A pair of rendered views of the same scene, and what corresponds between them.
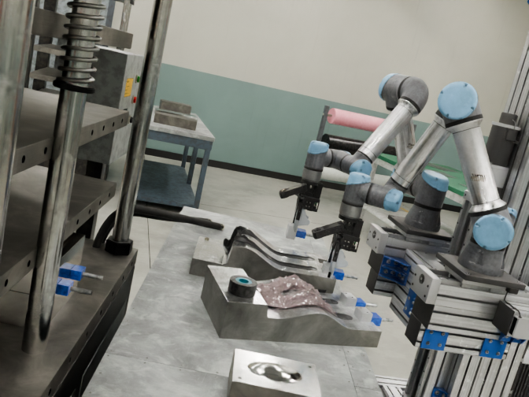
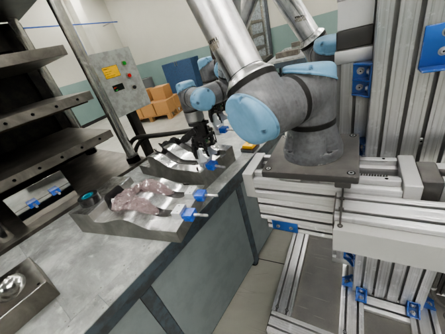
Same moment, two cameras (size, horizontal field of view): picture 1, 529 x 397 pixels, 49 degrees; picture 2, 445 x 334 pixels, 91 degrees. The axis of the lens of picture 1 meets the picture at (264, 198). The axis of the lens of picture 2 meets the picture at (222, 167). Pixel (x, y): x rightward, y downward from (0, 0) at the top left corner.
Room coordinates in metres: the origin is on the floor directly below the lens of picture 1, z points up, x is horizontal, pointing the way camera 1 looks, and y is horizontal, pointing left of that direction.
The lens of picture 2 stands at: (1.41, -0.98, 1.36)
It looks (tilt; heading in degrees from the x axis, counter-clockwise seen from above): 29 degrees down; 47
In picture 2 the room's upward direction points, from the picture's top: 16 degrees counter-clockwise
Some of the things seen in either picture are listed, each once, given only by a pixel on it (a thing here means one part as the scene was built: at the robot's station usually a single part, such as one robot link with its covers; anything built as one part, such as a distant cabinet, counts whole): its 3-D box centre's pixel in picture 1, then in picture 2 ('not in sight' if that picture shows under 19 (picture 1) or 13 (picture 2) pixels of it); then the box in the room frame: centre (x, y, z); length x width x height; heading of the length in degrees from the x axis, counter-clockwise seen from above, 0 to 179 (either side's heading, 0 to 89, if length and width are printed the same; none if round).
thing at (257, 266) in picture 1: (264, 258); (183, 157); (2.02, -0.05, 0.87); 0.50 x 0.26 x 0.14; 93
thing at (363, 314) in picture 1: (375, 319); (191, 214); (1.72, -0.43, 0.85); 0.13 x 0.05 x 0.05; 111
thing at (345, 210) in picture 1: (350, 210); (195, 115); (1.98, -0.30, 1.12); 0.08 x 0.08 x 0.05
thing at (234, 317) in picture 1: (291, 306); (140, 203); (1.67, -0.15, 0.85); 0.50 x 0.26 x 0.11; 111
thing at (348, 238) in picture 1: (346, 232); (201, 134); (1.98, -0.31, 1.04); 0.09 x 0.08 x 0.12; 93
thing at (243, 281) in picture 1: (242, 286); (89, 199); (1.55, 0.00, 0.93); 0.08 x 0.08 x 0.04
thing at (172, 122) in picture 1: (167, 148); (295, 68); (6.31, 1.17, 0.46); 1.90 x 0.70 x 0.92; 15
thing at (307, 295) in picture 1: (294, 291); (138, 195); (1.68, -0.16, 0.90); 0.26 x 0.18 x 0.08; 111
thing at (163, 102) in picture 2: not in sight; (154, 103); (4.65, 4.30, 0.37); 1.20 x 0.82 x 0.74; 113
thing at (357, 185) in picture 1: (357, 189); (189, 96); (1.97, -0.30, 1.20); 0.09 x 0.08 x 0.11; 70
